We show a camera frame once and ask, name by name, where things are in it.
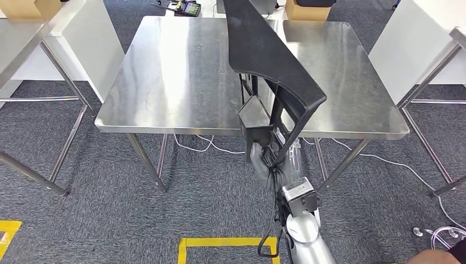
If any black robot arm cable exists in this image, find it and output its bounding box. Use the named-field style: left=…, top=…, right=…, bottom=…
left=257, top=166, right=292, bottom=264

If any white table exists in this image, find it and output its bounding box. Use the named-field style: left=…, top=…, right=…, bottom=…
left=165, top=0, right=292, bottom=23

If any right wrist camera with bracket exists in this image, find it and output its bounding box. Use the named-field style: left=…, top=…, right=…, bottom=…
left=276, top=177, right=319, bottom=218

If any black carry case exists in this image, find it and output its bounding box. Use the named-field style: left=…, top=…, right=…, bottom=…
left=294, top=0, right=337, bottom=8

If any black plastic panel part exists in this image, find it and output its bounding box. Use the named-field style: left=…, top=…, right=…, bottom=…
left=222, top=0, right=328, bottom=168

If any white floor cable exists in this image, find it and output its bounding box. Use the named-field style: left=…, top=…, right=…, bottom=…
left=173, top=134, right=466, bottom=231

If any white desk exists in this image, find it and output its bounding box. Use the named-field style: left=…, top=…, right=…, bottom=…
left=0, top=0, right=126, bottom=110
left=368, top=0, right=466, bottom=106

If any stainless steel table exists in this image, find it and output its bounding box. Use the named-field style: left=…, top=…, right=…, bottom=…
left=397, top=26, right=466, bottom=199
left=0, top=18, right=93, bottom=197

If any person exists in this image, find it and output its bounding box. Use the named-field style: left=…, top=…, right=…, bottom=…
left=406, top=238, right=466, bottom=264

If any yellow floor tape square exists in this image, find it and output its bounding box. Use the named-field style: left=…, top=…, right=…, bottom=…
left=0, top=220, right=23, bottom=260

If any black remote controller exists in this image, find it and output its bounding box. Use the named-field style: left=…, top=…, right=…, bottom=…
left=151, top=0, right=202, bottom=18

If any grey laptop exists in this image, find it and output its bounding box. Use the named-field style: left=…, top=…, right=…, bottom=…
left=215, top=0, right=278, bottom=15

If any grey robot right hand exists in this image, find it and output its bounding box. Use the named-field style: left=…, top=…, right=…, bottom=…
left=249, top=138, right=303, bottom=190

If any cardboard box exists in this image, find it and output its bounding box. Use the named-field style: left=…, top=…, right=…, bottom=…
left=285, top=0, right=332, bottom=21
left=0, top=0, right=64, bottom=21

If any stainless steel workbench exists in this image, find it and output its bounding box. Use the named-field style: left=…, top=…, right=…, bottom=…
left=93, top=15, right=410, bottom=194

